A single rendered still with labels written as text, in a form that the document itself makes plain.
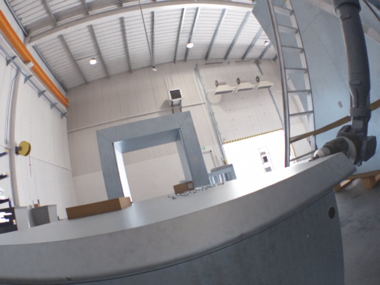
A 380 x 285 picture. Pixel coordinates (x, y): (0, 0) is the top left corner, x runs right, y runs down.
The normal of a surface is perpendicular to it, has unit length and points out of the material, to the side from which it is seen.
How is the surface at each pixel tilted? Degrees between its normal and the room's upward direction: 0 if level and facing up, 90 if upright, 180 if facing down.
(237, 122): 90
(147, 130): 90
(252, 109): 90
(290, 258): 90
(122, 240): 67
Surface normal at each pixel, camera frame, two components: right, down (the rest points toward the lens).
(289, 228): 0.22, -0.26
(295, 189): 0.10, -0.61
